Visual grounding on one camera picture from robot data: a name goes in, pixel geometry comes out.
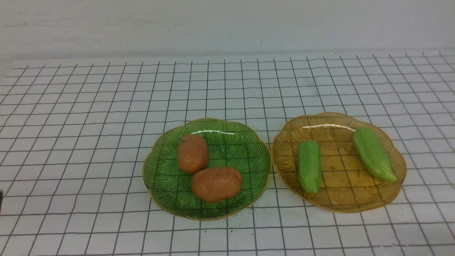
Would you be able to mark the short green gourd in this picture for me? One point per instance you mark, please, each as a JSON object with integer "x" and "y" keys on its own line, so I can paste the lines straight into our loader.
{"x": 309, "y": 166}

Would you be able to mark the long green gourd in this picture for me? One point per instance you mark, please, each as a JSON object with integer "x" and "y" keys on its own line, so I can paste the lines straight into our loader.
{"x": 373, "y": 155}

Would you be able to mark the brown potato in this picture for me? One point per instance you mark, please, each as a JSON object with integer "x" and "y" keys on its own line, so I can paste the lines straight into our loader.
{"x": 216, "y": 184}
{"x": 192, "y": 154}

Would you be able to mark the green glass plate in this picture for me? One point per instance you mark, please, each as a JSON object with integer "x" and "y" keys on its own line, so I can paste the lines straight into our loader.
{"x": 230, "y": 144}

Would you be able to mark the amber glass plate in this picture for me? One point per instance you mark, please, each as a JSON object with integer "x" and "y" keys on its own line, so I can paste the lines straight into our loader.
{"x": 346, "y": 184}

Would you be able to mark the white grid tablecloth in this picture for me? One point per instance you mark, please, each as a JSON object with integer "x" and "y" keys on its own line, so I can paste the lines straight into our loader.
{"x": 75, "y": 133}

